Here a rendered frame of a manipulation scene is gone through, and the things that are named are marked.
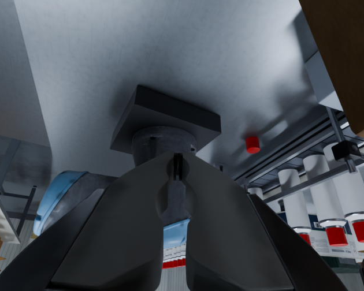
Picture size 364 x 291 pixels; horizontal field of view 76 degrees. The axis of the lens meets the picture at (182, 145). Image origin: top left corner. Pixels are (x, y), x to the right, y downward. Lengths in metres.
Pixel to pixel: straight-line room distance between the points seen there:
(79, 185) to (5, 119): 0.34
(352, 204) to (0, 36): 0.68
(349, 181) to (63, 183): 0.54
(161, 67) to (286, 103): 0.27
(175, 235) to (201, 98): 0.27
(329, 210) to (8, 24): 0.67
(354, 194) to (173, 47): 0.44
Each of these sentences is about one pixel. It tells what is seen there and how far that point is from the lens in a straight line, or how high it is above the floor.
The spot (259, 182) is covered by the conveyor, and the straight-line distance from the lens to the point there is 0.79.
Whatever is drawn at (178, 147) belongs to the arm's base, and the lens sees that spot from 0.48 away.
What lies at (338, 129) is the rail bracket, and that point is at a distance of 0.51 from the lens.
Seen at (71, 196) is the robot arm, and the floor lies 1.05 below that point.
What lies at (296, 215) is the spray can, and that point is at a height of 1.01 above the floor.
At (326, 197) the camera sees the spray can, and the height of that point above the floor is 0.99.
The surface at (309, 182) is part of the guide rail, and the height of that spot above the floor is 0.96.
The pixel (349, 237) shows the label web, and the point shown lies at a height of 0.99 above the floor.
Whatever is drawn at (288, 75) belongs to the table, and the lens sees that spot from 0.48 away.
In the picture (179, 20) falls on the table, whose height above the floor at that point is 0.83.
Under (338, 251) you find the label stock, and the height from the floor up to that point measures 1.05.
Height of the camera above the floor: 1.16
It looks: 30 degrees down
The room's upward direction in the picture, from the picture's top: 178 degrees counter-clockwise
